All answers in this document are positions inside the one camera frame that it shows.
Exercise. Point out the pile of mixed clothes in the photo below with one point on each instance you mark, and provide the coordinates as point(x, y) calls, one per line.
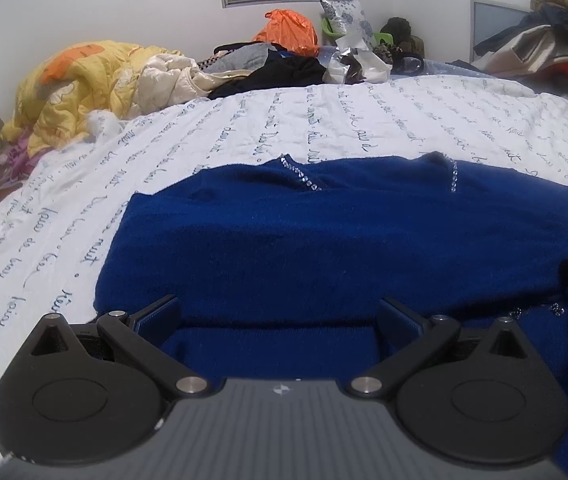
point(543, 55)

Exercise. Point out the crumpled silver foil bag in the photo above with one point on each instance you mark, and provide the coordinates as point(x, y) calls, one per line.
point(363, 62)

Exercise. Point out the white script-printed bedspread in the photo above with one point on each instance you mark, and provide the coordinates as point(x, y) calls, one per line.
point(264, 125)

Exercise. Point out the green plastic basket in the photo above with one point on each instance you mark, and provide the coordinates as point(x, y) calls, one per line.
point(381, 38)

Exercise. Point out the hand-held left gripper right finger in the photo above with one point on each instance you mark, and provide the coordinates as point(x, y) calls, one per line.
point(401, 322)

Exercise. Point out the orange plastic bag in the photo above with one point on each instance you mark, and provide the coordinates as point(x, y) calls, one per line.
point(286, 30)

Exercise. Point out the purple floral cloth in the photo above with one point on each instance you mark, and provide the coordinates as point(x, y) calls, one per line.
point(19, 155)

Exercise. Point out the leopard print cloth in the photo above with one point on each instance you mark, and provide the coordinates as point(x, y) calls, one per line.
point(388, 51)

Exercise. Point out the floral patterned pillow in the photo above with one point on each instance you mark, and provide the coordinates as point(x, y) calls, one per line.
point(351, 17)

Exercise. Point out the cream padded jacket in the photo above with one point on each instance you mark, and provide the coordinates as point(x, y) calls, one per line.
point(164, 77)

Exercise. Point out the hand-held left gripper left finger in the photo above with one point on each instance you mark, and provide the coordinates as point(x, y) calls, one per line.
point(156, 320)

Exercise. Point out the grey framed board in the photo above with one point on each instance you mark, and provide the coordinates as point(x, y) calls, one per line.
point(493, 22)

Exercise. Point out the black garment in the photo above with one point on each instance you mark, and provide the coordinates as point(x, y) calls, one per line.
point(284, 72)

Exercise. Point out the grey garment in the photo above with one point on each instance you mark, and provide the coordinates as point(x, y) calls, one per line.
point(249, 55)

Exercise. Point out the blue knit sweater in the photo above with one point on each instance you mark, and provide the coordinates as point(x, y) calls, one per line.
point(314, 235)

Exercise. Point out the yellow orange quilt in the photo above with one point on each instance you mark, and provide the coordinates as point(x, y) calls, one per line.
point(79, 85)

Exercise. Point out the dark olive bundle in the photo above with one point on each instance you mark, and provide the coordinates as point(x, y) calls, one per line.
point(396, 27)

